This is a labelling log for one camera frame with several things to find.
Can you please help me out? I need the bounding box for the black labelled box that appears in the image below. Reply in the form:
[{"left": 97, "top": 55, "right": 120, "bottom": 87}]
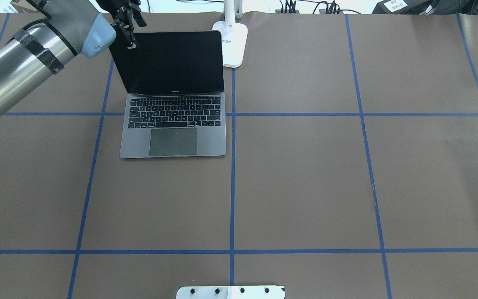
[{"left": 372, "top": 0, "right": 433, "bottom": 15}]

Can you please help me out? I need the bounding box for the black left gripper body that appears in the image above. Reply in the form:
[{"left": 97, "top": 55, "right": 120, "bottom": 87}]
[{"left": 98, "top": 0, "right": 141, "bottom": 19}]

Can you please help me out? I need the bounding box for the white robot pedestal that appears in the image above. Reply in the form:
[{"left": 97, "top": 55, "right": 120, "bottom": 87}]
[{"left": 176, "top": 285, "right": 286, "bottom": 299}]

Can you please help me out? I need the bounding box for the grey laptop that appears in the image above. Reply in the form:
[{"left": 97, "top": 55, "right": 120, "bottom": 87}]
[{"left": 109, "top": 30, "right": 227, "bottom": 159}]

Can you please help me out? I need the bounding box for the cardboard box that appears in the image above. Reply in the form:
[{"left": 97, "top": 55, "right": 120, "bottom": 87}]
[{"left": 10, "top": 0, "right": 49, "bottom": 16}]

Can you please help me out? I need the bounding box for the white desk lamp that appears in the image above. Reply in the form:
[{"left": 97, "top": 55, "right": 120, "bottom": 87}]
[{"left": 212, "top": 0, "right": 248, "bottom": 69}]

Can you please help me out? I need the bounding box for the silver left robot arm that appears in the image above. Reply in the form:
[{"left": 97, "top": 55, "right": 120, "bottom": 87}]
[{"left": 0, "top": 0, "right": 146, "bottom": 117}]

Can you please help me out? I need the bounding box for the black power strip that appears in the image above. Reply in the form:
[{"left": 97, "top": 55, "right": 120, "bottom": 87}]
[{"left": 275, "top": 0, "right": 343, "bottom": 15}]

